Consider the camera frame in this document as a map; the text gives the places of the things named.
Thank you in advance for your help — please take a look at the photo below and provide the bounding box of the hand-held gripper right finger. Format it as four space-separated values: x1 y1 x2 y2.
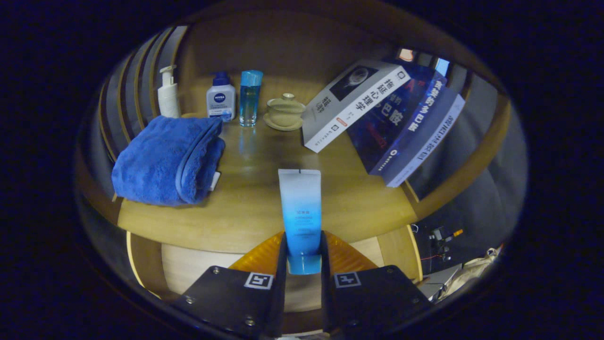
320 230 432 337

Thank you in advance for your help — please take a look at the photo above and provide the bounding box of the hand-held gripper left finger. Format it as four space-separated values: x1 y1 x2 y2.
171 231 288 338

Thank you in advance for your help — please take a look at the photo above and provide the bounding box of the blue and white cosmetic tube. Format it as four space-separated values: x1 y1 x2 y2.
277 169 323 275

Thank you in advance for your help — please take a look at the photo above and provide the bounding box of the wooden drawer with black knob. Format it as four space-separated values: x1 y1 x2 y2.
126 224 424 333

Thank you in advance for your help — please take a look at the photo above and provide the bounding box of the wooden countertop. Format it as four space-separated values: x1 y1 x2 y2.
116 76 420 254

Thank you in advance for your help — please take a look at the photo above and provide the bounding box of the black and orange clamp tool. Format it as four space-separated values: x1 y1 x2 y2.
425 226 465 263

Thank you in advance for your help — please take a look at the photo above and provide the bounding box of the beige cloth bag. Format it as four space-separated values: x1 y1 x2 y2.
444 246 503 298

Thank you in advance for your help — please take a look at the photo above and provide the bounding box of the beige lidded tea cup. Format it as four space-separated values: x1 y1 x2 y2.
263 93 307 131

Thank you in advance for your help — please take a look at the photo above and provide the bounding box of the grey-purple book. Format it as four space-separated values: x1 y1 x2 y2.
385 93 466 188

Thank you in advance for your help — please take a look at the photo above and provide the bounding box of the dark blue book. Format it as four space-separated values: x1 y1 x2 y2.
347 59 458 176

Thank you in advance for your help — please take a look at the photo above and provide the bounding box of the blue rolled towel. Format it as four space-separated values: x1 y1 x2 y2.
111 116 226 207

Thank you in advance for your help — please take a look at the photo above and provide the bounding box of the clear blue bottle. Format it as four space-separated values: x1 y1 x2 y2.
239 70 264 127

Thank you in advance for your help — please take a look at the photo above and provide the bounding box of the white book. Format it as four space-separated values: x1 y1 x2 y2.
301 59 411 153

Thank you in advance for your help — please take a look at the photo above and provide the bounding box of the white lotion bottle blue cap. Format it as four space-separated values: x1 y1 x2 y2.
206 71 236 122

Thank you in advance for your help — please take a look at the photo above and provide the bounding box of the white pump bottle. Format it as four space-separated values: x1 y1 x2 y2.
157 65 182 119

